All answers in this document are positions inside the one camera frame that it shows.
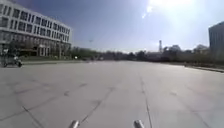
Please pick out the vehicle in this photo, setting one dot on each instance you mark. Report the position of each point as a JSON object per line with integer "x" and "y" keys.
{"x": 11, "y": 60}

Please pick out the row of trees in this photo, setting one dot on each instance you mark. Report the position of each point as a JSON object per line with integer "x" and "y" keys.
{"x": 140, "y": 55}

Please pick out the grey concrete slab plaza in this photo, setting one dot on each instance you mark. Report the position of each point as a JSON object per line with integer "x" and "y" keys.
{"x": 113, "y": 90}

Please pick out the dark building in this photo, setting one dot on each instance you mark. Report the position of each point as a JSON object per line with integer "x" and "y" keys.
{"x": 216, "y": 38}

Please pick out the white office building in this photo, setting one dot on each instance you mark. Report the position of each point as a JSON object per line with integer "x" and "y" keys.
{"x": 30, "y": 31}

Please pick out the robot's own part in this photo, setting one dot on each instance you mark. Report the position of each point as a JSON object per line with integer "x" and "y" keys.
{"x": 74, "y": 124}
{"x": 138, "y": 124}

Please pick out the tall pale tower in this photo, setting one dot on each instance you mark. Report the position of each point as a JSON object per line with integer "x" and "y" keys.
{"x": 160, "y": 46}

